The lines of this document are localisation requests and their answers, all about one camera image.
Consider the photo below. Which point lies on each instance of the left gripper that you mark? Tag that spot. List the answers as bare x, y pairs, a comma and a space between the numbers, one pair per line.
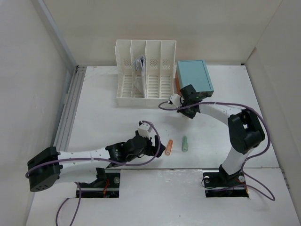
151, 150

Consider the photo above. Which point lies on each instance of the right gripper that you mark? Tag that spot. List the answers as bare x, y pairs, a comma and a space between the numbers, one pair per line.
190, 115

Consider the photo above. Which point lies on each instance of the orange highlighter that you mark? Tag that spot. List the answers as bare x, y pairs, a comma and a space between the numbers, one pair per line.
169, 147

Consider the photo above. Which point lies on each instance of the green highlighter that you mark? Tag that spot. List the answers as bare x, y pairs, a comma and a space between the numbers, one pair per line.
184, 144

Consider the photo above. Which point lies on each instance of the white Canon manual booklet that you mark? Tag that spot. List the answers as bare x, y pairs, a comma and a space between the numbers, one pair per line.
140, 70

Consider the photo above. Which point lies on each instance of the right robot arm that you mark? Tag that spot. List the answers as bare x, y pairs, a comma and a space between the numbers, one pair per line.
245, 132

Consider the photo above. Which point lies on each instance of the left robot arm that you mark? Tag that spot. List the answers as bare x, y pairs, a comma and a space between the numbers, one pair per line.
52, 166

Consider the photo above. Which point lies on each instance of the teal drawer box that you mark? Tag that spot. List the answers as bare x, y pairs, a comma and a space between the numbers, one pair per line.
195, 73

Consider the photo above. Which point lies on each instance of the white file organizer rack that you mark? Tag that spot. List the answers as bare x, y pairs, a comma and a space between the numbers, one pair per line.
160, 71

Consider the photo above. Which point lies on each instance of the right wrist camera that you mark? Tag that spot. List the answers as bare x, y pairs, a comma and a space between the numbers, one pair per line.
175, 99

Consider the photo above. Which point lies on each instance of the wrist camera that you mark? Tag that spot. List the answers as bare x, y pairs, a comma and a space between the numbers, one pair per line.
175, 99
144, 129

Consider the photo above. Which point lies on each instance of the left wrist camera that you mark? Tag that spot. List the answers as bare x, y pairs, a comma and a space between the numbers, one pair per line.
144, 129

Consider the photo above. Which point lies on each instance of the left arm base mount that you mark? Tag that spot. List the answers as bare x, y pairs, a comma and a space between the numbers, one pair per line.
105, 184

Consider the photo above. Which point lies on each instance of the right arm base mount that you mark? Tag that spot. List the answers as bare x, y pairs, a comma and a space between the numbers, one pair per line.
218, 184

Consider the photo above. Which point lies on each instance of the aluminium rail frame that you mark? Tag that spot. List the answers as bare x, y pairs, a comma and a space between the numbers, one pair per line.
66, 117

